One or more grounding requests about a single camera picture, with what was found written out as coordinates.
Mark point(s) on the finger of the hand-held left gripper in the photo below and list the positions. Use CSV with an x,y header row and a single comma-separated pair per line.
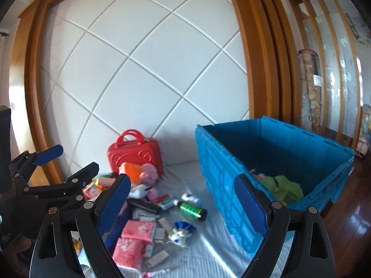
x,y
84,173
49,154

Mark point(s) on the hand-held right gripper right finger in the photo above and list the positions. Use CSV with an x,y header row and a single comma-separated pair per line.
x,y
249,202

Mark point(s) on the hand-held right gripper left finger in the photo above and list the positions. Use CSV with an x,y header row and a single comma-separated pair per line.
x,y
116,202

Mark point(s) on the pink soft item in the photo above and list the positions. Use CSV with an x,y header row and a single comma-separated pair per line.
x,y
258,175

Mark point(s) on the blue plastic crate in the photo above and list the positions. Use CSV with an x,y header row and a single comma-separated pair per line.
x,y
226,162

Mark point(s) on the grey cloth-covered desktop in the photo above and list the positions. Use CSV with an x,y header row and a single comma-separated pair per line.
x,y
208,254

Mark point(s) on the small pink tissue pack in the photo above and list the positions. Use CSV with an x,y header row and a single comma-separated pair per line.
x,y
92,191

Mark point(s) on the black folded umbrella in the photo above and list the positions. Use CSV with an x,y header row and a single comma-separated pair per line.
x,y
145,205

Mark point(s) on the white flat box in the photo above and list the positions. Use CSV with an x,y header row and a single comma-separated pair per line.
x,y
145,215

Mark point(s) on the pink and orange plush toy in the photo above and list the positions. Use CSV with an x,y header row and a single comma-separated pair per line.
x,y
139,172

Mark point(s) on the red and green box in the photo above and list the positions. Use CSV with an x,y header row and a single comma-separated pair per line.
x,y
163,202

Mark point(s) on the red toy suitcase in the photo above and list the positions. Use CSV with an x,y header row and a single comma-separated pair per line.
x,y
136,153

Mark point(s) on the small white bottle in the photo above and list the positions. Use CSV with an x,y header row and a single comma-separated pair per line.
x,y
191,198

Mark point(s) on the dark green bottle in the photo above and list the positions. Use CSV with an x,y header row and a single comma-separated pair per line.
x,y
191,210

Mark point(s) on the small beige box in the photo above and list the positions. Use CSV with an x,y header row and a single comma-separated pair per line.
x,y
158,258

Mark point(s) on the white mouse plush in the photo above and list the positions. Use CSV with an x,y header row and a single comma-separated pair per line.
x,y
179,236

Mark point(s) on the white ointment tube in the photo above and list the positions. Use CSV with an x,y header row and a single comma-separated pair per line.
x,y
156,272

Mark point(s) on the rolled patterned carpet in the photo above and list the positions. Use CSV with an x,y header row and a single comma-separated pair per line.
x,y
310,92

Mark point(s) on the wooden lattice partition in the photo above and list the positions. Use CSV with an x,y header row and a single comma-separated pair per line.
x,y
333,49

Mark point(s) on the wooden wall frame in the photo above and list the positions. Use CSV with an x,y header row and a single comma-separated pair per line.
x,y
260,49

